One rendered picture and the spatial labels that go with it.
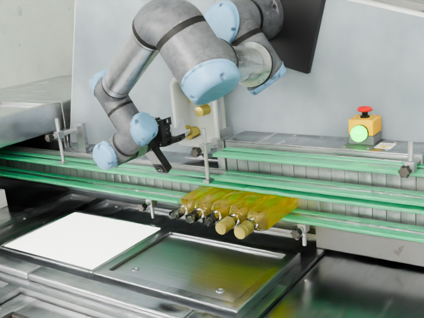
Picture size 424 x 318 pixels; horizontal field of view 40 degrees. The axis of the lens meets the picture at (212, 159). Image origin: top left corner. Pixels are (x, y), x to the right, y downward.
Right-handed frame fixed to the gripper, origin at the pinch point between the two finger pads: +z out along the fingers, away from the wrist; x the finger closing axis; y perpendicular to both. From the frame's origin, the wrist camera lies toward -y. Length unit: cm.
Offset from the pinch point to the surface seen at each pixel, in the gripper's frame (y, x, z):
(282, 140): -3.6, -30.4, 8.3
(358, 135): -1, -54, 6
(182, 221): -33.6, 10.9, 7.4
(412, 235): -24, -71, -3
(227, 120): 0.8, -7.8, 14.4
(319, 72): 14.8, -39.9, 16.9
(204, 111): 4.4, -1.5, 11.3
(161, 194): -21.1, 11.6, -0.8
